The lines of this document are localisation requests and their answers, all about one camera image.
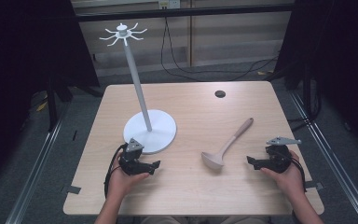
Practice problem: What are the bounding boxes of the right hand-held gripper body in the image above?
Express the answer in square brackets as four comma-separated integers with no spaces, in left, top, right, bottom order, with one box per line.
[254,135,303,175]

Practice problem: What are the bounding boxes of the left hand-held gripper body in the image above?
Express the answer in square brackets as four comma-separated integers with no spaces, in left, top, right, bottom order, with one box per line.
[117,137,153,176]

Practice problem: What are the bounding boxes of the white utensil hook stand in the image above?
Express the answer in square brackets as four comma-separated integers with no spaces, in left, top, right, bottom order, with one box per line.
[99,22,178,156]

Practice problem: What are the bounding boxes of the beige ladle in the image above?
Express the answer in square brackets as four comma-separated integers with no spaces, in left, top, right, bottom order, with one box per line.
[200,117,255,171]

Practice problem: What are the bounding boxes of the person's left hand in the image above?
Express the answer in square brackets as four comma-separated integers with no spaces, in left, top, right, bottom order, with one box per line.
[106,165,151,201]

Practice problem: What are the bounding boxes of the person's right hand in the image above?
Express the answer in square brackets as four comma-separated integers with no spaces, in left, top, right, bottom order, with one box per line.
[260,150,306,198]

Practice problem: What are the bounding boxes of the black metal stand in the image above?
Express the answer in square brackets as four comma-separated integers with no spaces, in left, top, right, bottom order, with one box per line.
[46,76,61,133]
[287,63,323,132]

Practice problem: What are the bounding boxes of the dark curtain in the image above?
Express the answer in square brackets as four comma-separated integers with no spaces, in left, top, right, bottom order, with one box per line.
[273,0,358,157]
[0,0,101,194]

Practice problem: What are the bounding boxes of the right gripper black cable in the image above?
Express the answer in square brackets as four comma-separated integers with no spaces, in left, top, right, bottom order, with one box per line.
[287,151,308,191]

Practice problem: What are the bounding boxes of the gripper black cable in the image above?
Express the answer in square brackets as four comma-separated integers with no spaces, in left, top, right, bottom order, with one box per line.
[287,151,308,191]
[103,143,129,200]

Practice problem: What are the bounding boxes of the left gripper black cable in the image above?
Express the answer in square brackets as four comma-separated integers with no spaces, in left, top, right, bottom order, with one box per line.
[103,143,129,200]

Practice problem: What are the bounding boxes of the grey table bracket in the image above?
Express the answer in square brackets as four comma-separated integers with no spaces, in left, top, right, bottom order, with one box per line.
[304,181,325,191]

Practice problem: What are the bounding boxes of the metal floor rail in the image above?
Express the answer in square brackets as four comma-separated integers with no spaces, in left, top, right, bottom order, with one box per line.
[5,102,73,224]
[288,90,358,224]

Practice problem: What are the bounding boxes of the black cable on floor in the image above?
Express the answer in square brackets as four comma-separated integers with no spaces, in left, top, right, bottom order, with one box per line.
[159,17,279,82]

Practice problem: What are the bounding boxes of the black horizontal frame bar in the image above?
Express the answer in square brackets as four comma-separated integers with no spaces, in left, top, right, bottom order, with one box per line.
[74,3,295,22]

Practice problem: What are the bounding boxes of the white wall socket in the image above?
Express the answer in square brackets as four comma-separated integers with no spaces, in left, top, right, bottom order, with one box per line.
[158,0,181,10]

